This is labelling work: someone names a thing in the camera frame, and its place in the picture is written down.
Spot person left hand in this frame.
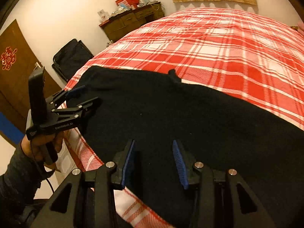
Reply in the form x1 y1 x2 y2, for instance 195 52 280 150
21 131 64 162

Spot red plaid bed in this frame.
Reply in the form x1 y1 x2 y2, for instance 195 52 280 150
66 8 303 227

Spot pink folded blanket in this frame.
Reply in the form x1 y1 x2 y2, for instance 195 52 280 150
297 22 304 36

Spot red gift bag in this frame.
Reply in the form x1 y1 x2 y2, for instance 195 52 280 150
115 0 140 10

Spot black folding chair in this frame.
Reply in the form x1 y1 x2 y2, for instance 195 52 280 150
51 39 94 82

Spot left forearm dark sleeve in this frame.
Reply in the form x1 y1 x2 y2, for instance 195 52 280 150
1 146 54 227

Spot black pants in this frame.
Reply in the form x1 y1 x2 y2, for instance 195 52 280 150
67 66 303 227

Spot white greeting card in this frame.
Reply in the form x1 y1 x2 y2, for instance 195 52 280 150
97 10 110 22

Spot brown wooden door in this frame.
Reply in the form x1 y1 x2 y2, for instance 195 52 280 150
0 18 63 145

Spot brown wooden desk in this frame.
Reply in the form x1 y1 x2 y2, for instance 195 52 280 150
99 2 164 42

